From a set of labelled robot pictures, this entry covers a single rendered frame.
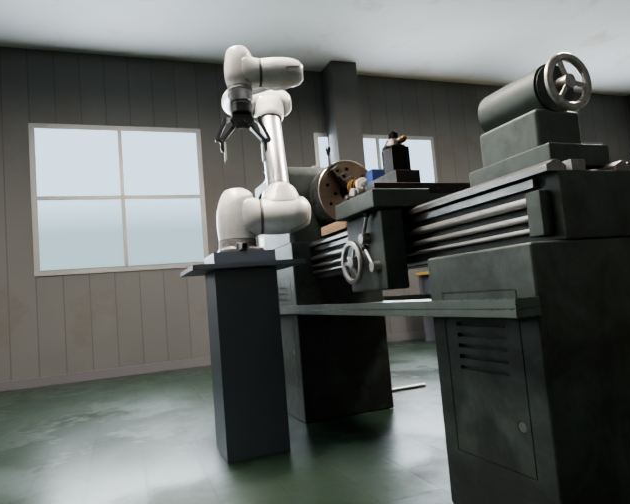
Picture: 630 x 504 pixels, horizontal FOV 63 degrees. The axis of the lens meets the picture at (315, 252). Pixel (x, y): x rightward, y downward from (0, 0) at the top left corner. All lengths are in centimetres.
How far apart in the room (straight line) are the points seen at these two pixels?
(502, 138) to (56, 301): 439
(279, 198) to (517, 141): 105
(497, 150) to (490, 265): 38
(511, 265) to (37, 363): 456
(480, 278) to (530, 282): 16
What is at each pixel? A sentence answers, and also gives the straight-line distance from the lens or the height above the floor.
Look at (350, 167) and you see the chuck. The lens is 254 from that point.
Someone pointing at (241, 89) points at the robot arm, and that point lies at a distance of 195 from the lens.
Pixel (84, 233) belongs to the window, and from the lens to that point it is 524.
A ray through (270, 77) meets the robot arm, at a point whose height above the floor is 140.
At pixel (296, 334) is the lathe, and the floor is 42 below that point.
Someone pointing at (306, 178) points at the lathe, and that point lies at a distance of 260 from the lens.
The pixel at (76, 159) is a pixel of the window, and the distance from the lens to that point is 539.
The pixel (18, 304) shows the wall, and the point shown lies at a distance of 527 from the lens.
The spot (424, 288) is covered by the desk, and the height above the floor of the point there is 57.
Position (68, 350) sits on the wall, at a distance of 523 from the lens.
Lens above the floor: 61
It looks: 5 degrees up
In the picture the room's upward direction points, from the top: 5 degrees counter-clockwise
